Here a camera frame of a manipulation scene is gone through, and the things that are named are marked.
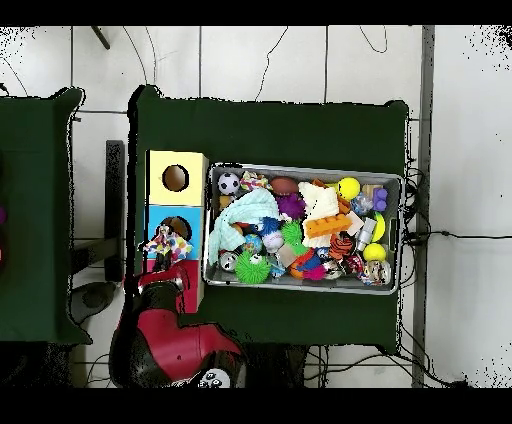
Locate black stand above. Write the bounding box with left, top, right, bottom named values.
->
left=71, top=139, right=126, bottom=325

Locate green puffer ball with eyes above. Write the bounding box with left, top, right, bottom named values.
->
left=233, top=250, right=272, bottom=285

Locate colourful patterned cloth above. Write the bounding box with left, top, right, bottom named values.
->
left=141, top=223, right=194, bottom=265

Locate mint green cloth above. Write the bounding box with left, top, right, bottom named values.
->
left=207, top=187, right=281, bottom=265

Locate cream yellow cloth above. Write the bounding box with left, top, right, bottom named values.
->
left=297, top=181, right=341, bottom=249

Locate wooden box with three holes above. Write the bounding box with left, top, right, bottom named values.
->
left=141, top=149, right=210, bottom=314

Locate shallow mesh bin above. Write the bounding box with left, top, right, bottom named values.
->
left=201, top=161, right=405, bottom=296

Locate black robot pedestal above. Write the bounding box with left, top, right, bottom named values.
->
left=243, top=342, right=309, bottom=388

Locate yellow tennis ball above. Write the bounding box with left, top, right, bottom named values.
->
left=337, top=176, right=362, bottom=201

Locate small soccer ball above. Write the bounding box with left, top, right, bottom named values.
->
left=216, top=172, right=241, bottom=197

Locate green spiky caterpillar toy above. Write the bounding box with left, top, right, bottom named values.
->
left=280, top=219, right=309, bottom=257

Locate orange toy brick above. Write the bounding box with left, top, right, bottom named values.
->
left=304, top=213, right=354, bottom=239

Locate brown toy football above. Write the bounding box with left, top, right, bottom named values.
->
left=268, top=176, right=300, bottom=196

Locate smooth yellow ball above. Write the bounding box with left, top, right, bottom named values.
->
left=362, top=242, right=388, bottom=263

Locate purple spiky toy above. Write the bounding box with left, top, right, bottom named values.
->
left=275, top=192, right=307, bottom=220

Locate dark green side tablecloth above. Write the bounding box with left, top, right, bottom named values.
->
left=0, top=87, right=93, bottom=346

